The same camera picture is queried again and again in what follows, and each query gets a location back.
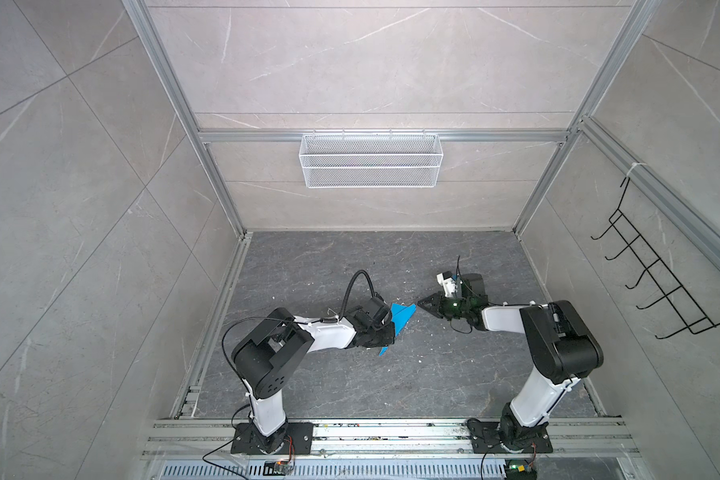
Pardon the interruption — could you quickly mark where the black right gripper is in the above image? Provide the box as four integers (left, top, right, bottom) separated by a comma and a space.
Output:
418, 292, 471, 320

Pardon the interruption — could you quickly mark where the blue square paper sheet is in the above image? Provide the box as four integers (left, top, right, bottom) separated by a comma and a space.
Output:
378, 303, 416, 356

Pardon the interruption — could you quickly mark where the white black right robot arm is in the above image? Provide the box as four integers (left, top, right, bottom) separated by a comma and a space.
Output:
417, 271, 604, 431

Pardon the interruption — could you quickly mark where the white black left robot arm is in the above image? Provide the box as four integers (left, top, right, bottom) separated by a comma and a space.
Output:
227, 295, 396, 440

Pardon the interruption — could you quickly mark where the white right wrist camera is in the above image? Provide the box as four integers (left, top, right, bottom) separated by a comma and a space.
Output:
436, 271, 461, 298

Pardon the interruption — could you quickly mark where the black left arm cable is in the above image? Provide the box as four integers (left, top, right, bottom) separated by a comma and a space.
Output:
202, 269, 376, 480

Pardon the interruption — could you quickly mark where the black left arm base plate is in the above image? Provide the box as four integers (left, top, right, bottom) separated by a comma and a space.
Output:
230, 421, 314, 455

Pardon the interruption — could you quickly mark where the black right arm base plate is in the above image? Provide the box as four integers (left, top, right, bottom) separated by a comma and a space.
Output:
465, 417, 553, 454

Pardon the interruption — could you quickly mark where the white wire mesh basket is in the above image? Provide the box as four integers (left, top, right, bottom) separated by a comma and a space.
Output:
299, 133, 444, 189

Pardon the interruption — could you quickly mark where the aluminium frame rail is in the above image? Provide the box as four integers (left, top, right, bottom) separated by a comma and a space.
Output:
169, 232, 253, 420

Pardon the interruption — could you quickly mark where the aluminium front rail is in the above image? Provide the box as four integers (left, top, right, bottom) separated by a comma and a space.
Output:
141, 417, 640, 459

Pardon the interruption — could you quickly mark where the black wire hook rack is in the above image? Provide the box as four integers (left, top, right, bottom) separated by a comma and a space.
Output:
590, 178, 720, 340

